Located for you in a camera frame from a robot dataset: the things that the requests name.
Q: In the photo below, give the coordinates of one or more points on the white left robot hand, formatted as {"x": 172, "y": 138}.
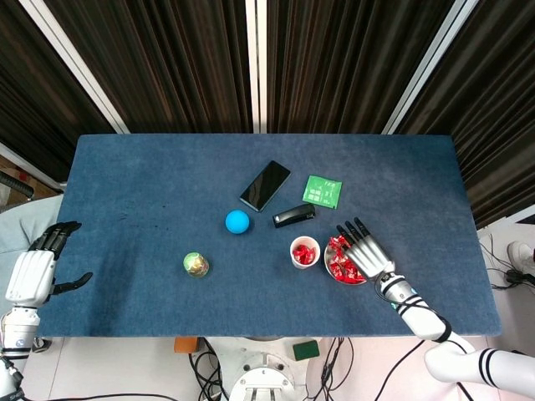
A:
{"x": 30, "y": 277}

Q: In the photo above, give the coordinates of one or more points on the black power adapter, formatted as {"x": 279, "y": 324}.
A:
{"x": 516, "y": 276}

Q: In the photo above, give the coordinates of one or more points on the white frame post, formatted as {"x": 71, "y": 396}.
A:
{"x": 251, "y": 62}
{"x": 73, "y": 62}
{"x": 430, "y": 62}

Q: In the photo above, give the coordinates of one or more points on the black ribbed tube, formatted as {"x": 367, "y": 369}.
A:
{"x": 16, "y": 184}

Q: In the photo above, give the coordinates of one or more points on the green round can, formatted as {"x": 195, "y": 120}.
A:
{"x": 195, "y": 264}

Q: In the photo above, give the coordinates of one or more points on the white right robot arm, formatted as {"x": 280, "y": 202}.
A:
{"x": 426, "y": 326}

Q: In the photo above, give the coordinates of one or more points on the white shoe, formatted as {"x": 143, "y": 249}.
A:
{"x": 520, "y": 255}

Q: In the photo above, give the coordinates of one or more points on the blue felt table cloth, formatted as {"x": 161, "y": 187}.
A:
{"x": 209, "y": 301}

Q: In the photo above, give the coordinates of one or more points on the black smartphone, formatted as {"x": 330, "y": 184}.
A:
{"x": 265, "y": 186}

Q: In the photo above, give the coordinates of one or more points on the white paper cup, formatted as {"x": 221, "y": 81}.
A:
{"x": 294, "y": 264}

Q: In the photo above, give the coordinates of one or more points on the green sachet packet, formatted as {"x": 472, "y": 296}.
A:
{"x": 322, "y": 191}

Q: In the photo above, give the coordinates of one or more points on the bowl of red candies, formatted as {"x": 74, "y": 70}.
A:
{"x": 327, "y": 255}

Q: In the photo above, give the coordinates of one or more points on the person's blue jeans leg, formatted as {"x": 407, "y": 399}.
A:
{"x": 21, "y": 225}

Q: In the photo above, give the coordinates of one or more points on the dark brown curtain panel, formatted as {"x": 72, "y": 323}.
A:
{"x": 33, "y": 83}
{"x": 342, "y": 62}
{"x": 501, "y": 104}
{"x": 167, "y": 62}

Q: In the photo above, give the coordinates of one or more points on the red candy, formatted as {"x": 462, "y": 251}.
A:
{"x": 299, "y": 252}
{"x": 337, "y": 242}
{"x": 338, "y": 269}
{"x": 309, "y": 257}
{"x": 353, "y": 276}

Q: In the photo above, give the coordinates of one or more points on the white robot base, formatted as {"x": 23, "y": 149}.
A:
{"x": 259, "y": 376}

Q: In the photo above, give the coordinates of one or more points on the black stapler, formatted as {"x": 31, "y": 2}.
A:
{"x": 292, "y": 216}

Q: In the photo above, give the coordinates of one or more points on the blue ball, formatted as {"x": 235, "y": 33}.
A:
{"x": 237, "y": 221}

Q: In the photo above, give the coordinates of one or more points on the black white sneaker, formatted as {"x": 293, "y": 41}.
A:
{"x": 42, "y": 344}

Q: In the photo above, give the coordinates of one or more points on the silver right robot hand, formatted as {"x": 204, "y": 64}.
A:
{"x": 372, "y": 257}

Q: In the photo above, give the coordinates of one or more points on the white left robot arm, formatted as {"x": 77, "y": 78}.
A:
{"x": 17, "y": 334}

